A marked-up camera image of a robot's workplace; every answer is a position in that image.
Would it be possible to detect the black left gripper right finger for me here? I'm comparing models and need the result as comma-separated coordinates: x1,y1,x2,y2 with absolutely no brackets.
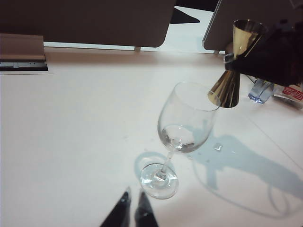
134,189,159,227

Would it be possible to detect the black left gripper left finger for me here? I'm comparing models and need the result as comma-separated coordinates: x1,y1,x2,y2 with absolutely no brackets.
99,186,131,227

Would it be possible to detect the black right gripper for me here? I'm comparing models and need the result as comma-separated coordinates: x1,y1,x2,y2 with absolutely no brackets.
224,18,303,87

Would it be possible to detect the gold double-cone jigger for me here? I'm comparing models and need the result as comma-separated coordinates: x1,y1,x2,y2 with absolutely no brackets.
207,19,269,109

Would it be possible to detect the clear wine glass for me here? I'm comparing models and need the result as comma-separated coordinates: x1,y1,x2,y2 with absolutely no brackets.
140,81,222,199

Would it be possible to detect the clear plastic bottle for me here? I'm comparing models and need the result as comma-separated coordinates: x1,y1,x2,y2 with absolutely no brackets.
248,79,275,105

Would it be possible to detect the white snack packet red logo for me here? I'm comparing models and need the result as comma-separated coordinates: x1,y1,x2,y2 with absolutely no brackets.
273,84,303,108

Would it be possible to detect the grey monitor right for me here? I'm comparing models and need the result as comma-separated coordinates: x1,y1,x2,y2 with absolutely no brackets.
203,0,303,54

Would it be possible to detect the grey monitor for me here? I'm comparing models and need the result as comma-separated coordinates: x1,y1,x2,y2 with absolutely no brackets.
0,0,175,52
203,0,303,54

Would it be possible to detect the grey monitor left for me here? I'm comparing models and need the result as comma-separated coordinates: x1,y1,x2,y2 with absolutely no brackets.
0,0,175,52

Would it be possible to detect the desk cable socket box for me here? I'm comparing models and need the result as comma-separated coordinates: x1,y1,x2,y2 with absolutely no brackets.
0,60,54,75

